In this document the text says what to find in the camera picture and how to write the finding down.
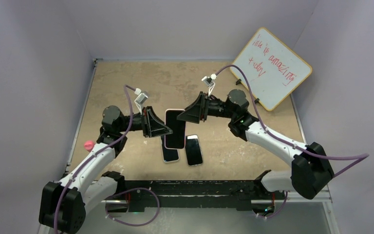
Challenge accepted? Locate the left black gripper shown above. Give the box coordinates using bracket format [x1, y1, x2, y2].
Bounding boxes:
[118, 106, 173, 138]

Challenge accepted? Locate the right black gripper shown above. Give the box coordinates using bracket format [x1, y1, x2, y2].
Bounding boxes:
[178, 92, 236, 124]

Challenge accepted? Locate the pink phone case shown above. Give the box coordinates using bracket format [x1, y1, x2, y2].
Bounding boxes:
[164, 109, 187, 150]

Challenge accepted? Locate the clear magsafe phone case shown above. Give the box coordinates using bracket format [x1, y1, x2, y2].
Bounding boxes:
[185, 135, 205, 167]

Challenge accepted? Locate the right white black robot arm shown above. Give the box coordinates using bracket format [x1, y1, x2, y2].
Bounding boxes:
[177, 89, 335, 199]

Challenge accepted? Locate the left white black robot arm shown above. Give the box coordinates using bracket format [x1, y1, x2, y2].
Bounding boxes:
[38, 106, 173, 234]

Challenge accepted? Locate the pink bottle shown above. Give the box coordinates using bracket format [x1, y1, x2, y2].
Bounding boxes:
[84, 140, 95, 152]

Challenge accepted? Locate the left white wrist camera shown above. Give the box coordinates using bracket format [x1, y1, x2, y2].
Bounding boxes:
[134, 88, 150, 113]

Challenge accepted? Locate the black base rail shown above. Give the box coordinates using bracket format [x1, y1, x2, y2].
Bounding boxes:
[112, 179, 285, 213]

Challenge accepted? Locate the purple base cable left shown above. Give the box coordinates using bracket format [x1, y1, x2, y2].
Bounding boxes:
[105, 187, 160, 228]

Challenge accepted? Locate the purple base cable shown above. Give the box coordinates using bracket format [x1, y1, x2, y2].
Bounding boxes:
[255, 192, 289, 221]
[105, 187, 160, 228]

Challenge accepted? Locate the white board yellow frame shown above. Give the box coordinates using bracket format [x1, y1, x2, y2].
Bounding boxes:
[229, 27, 313, 111]

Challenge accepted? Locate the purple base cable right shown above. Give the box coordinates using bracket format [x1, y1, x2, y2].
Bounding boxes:
[255, 192, 289, 221]

